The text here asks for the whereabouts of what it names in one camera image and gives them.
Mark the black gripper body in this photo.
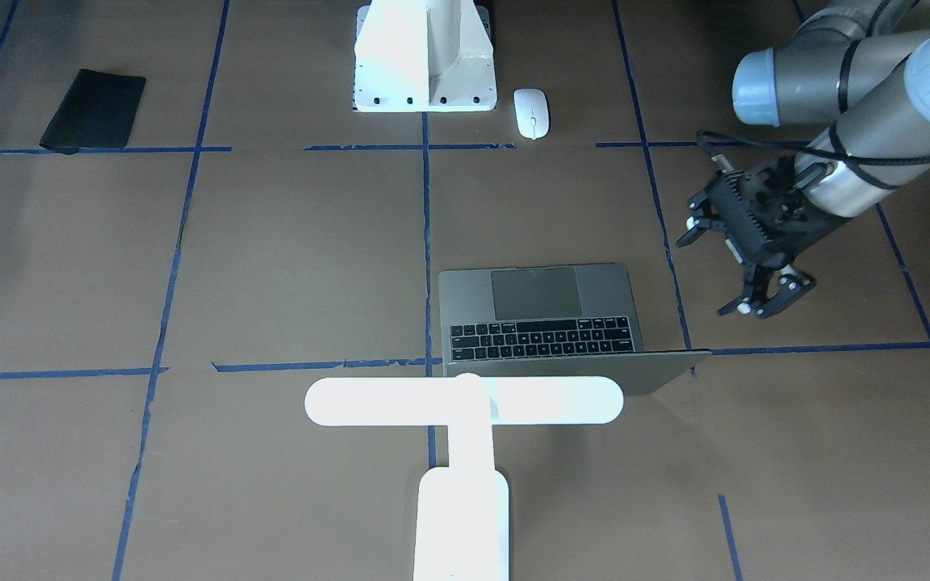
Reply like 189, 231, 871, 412
687, 156, 845, 270

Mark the grey laptop computer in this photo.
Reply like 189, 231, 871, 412
438, 262, 711, 395

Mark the black mouse pad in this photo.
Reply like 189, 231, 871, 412
38, 69, 147, 155

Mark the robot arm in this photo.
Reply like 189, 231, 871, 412
678, 1, 930, 319

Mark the white desk lamp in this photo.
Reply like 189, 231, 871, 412
305, 373, 624, 580

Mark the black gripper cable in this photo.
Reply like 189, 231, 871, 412
695, 129, 930, 192

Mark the white wireless mouse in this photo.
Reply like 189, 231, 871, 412
513, 88, 551, 140

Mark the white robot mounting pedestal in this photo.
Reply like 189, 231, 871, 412
352, 1, 498, 114

